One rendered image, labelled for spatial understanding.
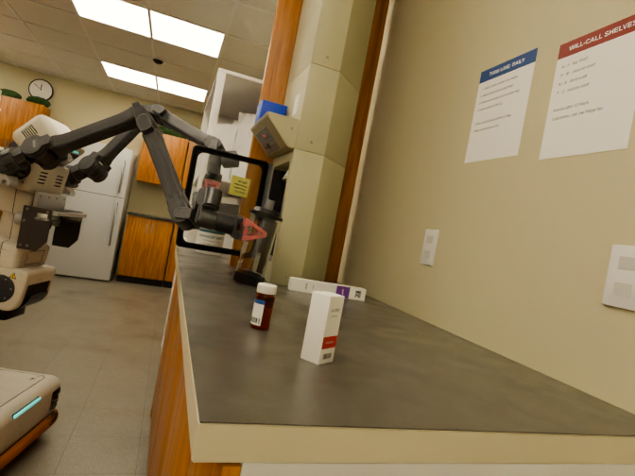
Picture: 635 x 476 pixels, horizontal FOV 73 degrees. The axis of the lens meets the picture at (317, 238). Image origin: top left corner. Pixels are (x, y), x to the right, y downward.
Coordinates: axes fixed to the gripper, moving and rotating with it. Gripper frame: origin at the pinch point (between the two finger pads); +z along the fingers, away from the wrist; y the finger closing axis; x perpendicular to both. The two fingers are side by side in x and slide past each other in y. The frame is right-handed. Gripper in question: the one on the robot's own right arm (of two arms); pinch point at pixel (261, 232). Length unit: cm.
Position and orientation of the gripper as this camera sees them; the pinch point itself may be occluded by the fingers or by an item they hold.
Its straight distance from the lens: 137.6
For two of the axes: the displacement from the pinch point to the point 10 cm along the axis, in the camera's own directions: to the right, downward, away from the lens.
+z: 9.2, 2.4, 3.1
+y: -2.9, -1.1, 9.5
